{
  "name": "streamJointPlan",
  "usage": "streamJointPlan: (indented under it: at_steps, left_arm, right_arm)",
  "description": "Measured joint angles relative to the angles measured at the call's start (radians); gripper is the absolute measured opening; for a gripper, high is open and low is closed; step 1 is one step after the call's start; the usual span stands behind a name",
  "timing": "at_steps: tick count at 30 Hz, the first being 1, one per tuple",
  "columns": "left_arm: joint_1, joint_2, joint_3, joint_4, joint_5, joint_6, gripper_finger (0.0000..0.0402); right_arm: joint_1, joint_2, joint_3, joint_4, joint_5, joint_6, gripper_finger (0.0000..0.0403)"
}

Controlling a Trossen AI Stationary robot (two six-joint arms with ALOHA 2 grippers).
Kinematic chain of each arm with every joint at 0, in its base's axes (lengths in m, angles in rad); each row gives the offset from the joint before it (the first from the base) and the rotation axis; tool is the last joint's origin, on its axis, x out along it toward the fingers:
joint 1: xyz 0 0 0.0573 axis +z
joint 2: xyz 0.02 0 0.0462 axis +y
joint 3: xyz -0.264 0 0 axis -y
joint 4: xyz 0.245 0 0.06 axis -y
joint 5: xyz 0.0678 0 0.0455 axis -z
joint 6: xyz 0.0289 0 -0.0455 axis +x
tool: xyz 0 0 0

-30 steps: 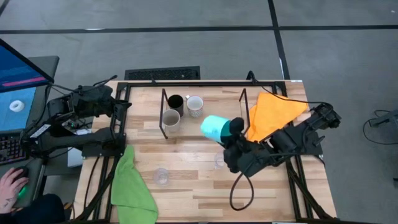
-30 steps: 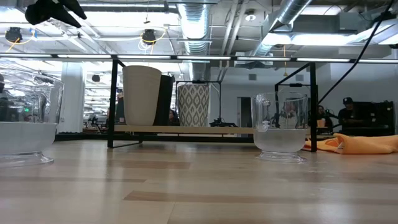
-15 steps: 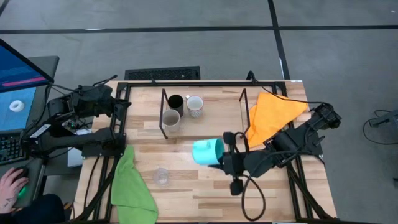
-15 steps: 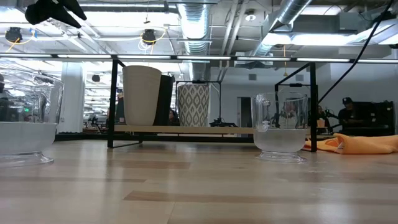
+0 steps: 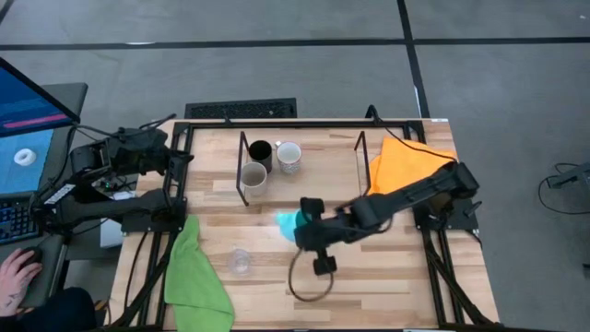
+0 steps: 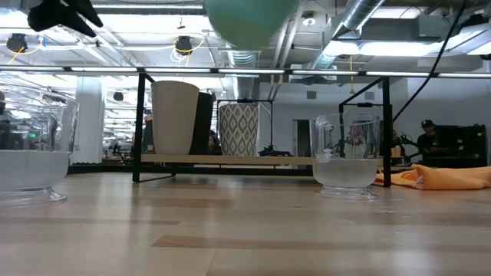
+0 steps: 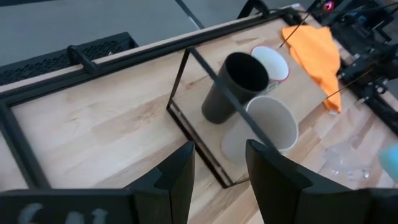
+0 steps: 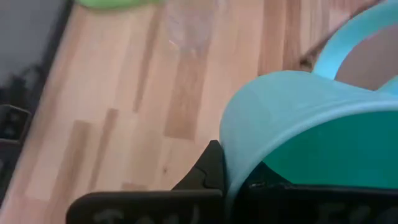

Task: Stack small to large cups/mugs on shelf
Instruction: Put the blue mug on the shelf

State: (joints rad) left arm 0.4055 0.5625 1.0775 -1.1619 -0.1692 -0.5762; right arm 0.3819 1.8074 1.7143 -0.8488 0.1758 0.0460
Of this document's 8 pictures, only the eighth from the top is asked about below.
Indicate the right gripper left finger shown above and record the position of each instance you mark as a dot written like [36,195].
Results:
[155,207]

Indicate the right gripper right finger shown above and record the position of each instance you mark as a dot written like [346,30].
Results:
[311,205]

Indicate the teal mug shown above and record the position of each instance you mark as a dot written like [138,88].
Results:
[280,109]

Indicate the clear glass cup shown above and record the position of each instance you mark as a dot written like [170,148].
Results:
[189,28]

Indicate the green cloth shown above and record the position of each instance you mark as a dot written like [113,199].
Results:
[118,3]

